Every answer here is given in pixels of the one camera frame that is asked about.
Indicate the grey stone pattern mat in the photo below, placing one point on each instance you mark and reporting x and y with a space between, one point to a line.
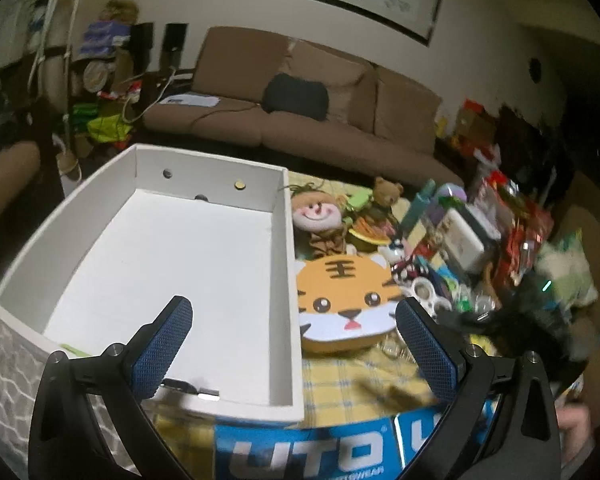
10 385

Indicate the brown armchair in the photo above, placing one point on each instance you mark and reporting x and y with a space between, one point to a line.
5 180

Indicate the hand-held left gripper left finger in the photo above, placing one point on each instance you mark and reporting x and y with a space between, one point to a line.
165 345

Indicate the white flower-shaped fidget toy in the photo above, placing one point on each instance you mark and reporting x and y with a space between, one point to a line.
425 292

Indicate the pile of red packets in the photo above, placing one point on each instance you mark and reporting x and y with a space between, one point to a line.
520 220

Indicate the green and white pillow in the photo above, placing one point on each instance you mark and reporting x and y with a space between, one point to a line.
570 270

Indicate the white box-shaped device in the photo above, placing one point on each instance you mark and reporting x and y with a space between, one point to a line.
465 240

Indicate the brown teddy bear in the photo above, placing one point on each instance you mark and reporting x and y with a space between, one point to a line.
384 191

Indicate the white storage box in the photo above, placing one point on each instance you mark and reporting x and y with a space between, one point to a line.
180 260

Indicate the colourful fruit slice toy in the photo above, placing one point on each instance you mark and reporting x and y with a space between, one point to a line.
370 232

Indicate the purple and green ball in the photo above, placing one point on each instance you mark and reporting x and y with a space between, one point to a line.
452 191

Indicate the yellow checked tablecloth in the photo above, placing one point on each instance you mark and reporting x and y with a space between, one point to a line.
340 375

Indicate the white paper sheet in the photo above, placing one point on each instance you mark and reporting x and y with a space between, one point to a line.
190 101

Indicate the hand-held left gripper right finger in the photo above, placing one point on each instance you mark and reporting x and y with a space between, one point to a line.
425 350

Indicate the blue UTO box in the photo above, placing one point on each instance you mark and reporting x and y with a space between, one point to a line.
300 450

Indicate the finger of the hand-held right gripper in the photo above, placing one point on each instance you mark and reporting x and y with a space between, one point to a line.
470 319

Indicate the small green item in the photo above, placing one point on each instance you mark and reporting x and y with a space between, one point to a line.
75 349

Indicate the brown sofa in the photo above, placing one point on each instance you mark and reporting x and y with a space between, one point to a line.
330 135

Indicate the black speaker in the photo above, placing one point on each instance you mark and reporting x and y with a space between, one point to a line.
175 37
142 37

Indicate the black cushion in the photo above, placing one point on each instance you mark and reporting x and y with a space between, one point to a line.
295 96

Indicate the teal bottle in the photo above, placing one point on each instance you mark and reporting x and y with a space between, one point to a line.
420 205

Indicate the orange tiger plush cushion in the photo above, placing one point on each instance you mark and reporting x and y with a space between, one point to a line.
345 290

